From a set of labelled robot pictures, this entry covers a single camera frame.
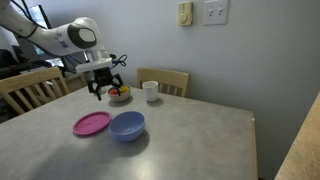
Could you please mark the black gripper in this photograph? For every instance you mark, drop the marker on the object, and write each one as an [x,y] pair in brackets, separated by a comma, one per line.
[102,76]

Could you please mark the pink plastic plate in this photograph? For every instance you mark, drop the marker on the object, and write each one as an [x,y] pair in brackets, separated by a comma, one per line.
[91,123]

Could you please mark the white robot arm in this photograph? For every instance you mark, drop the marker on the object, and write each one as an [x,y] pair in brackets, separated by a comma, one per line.
[50,35]

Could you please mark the red toy fruit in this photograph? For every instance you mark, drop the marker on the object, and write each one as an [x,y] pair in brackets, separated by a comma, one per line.
[113,91]

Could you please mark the beige bowl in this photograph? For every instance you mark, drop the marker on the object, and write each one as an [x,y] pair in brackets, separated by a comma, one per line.
[119,96]

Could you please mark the yellow toy fruit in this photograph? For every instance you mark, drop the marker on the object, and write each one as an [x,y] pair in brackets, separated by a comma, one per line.
[124,88]

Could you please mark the white cup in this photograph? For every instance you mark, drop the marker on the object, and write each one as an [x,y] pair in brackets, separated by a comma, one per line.
[150,90]

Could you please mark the wooden slat-back chair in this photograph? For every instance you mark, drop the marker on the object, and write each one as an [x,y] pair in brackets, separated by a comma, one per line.
[166,80]
[30,86]

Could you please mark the computer monitor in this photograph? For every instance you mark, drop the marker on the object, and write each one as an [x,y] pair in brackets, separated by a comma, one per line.
[40,20]

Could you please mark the dark equipment clutter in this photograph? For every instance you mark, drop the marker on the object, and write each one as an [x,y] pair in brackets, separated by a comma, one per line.
[13,63]

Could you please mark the speckled stone counter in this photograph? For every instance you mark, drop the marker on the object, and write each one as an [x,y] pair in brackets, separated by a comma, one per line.
[301,146]

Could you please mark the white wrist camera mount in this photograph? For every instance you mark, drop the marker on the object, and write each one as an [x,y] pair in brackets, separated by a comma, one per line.
[95,65]

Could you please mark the beige wall thermostat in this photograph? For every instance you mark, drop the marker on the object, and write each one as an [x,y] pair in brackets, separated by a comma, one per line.
[185,14]

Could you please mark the white light switch plate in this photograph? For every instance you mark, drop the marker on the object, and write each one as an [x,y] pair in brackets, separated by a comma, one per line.
[216,12]

